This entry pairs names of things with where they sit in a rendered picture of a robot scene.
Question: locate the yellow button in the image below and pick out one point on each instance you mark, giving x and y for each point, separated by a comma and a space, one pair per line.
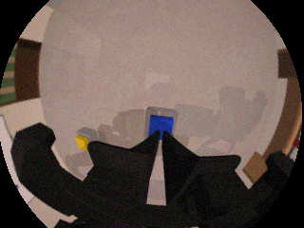
85, 136

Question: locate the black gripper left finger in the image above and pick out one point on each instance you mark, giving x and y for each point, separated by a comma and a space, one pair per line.
136, 161

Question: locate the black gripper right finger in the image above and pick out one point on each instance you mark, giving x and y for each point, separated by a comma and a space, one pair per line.
180, 166

